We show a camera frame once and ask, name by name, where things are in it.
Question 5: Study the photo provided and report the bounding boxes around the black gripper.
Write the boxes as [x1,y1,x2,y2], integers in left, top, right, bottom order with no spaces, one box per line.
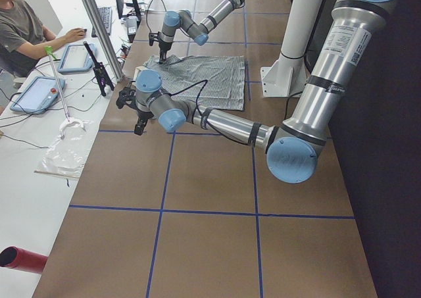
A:
[134,105,153,135]
[159,41,172,64]

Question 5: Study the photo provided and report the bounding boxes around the navy white striped polo shirt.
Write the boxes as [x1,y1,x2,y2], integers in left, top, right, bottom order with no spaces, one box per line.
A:
[134,55,245,111]

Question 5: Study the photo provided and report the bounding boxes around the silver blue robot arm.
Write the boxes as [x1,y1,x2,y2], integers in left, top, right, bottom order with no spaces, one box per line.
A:
[134,0,397,184]
[149,0,245,64]

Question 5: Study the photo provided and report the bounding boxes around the black tripod stand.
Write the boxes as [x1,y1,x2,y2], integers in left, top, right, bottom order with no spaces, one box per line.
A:
[83,41,114,97]

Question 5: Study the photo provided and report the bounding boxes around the black keyboard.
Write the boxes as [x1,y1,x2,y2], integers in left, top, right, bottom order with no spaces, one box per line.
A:
[97,7,112,35]

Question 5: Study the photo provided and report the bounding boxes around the white hanger hook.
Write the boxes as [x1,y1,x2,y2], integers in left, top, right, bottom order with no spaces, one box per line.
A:
[59,117,86,139]

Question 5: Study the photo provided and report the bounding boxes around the clear plastic bag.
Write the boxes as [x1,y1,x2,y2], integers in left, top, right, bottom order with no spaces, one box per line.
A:
[34,120,95,178]

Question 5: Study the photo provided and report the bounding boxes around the far blue teach pendant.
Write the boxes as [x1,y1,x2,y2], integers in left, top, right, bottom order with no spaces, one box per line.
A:
[57,44,93,74]

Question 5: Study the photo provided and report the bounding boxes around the blue teach pendant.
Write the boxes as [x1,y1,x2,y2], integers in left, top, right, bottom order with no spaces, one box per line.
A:
[10,76,59,114]
[57,44,93,74]

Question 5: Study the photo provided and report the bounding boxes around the brown paper table cover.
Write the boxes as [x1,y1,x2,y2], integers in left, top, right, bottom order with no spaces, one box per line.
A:
[32,0,379,298]

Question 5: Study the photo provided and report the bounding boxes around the near blue teach pendant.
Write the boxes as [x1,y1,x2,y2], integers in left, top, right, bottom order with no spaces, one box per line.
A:
[10,76,59,114]

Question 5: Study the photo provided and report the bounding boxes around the seated person grey t-shirt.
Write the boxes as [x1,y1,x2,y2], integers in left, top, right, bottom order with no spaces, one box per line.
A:
[1,0,86,77]

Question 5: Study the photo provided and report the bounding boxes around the red cylinder tube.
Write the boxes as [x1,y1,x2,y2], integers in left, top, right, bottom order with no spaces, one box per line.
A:
[1,246,48,274]

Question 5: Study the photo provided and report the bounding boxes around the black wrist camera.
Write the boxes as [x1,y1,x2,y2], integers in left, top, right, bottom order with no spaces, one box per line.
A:
[149,32,160,46]
[116,86,137,110]

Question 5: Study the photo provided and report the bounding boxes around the aluminium frame post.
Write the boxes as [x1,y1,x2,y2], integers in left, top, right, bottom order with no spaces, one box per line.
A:
[82,0,124,82]

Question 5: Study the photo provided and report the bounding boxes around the black cable on desk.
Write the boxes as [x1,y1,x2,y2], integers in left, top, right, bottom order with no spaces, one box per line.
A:
[0,90,103,151]

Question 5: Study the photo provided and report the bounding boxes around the green handled reacher grabber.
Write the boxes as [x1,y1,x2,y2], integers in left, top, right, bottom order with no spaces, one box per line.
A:
[45,45,70,124]

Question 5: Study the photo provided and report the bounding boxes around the white camera mast post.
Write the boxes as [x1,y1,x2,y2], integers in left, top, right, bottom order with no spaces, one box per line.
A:
[260,0,322,97]

